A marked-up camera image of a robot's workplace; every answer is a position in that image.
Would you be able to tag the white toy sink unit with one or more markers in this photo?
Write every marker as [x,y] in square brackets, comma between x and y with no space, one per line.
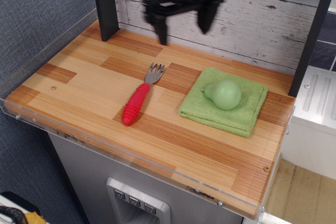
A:
[310,138]

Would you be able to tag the left dark grey post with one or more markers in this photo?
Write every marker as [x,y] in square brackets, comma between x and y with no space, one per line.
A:
[108,19]

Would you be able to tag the folded green cloth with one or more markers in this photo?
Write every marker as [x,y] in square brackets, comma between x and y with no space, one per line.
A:
[239,120]

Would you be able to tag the grey toy fridge cabinet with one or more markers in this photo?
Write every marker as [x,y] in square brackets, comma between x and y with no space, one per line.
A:
[112,192]

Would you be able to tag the right dark grey post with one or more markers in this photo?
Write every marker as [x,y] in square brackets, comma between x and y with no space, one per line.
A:
[319,49]

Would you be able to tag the yellow object at corner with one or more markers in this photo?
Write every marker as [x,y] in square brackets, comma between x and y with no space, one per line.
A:
[34,218]

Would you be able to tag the red handled metal fork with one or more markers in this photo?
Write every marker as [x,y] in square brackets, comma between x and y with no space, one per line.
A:
[134,104]

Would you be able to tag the dark grey post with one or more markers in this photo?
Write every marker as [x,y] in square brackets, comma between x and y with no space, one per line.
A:
[108,19]
[319,49]

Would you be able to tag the green toy pear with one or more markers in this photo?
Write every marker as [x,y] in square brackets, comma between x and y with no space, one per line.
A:
[225,94]

